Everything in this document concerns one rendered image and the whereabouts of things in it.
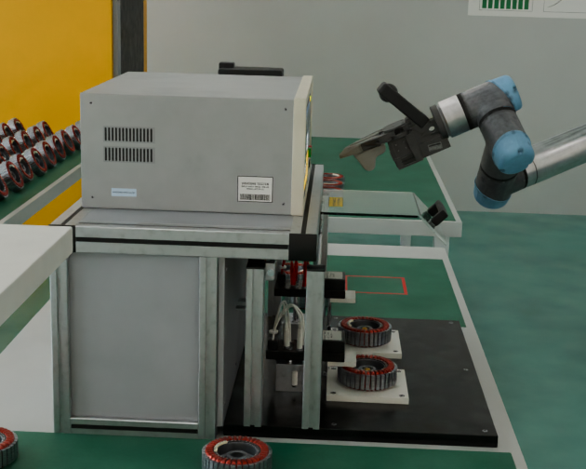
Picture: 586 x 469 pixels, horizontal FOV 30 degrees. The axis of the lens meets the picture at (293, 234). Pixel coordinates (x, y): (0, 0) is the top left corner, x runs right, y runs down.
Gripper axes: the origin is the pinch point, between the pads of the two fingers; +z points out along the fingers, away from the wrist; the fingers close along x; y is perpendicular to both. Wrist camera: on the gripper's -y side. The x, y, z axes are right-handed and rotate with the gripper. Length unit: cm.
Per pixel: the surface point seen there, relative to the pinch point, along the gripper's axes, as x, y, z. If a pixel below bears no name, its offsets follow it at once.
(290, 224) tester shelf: -35.7, 2.8, 11.0
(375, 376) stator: -25.9, 36.8, 9.4
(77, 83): 327, -36, 128
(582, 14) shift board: 511, 53, -146
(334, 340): -23.2, 28.3, 13.9
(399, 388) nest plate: -23.3, 41.6, 6.5
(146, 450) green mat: -48, 26, 47
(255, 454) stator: -55, 31, 28
